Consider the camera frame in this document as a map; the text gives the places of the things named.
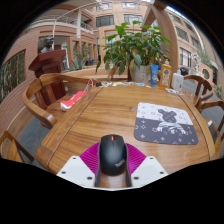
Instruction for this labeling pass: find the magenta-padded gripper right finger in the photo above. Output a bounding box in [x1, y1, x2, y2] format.
[124, 143, 169, 188]

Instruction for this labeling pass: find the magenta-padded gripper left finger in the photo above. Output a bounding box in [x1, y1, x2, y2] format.
[56, 142, 101, 188]

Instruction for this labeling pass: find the black computer mouse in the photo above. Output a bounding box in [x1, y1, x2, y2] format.
[98, 134, 128, 177]

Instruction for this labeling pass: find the grey white printed mouse pad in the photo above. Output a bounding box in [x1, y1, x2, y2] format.
[133, 101, 199, 146]

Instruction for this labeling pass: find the wooden armchair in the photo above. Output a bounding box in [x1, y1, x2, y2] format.
[22, 73, 101, 130]
[183, 74, 214, 108]
[108, 64, 129, 82]
[0, 129, 35, 164]
[196, 99, 224, 151]

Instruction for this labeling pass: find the black notebook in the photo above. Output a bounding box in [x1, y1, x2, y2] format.
[206, 119, 218, 136]

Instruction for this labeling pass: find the blue tube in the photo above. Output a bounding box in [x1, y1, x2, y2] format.
[149, 63, 160, 88]

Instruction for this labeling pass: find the yellow liquid bottle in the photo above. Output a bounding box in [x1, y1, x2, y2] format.
[159, 59, 174, 90]

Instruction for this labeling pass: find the white stone statue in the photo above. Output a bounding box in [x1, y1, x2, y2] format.
[193, 53, 203, 73]

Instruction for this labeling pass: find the green plant in white pot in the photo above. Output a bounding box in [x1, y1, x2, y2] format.
[94, 20, 172, 84]

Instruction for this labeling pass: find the dark bust statue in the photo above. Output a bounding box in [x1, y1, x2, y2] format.
[39, 35, 55, 54]

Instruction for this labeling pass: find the dark red wooden pedestal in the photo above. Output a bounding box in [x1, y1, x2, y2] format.
[28, 49, 68, 101]

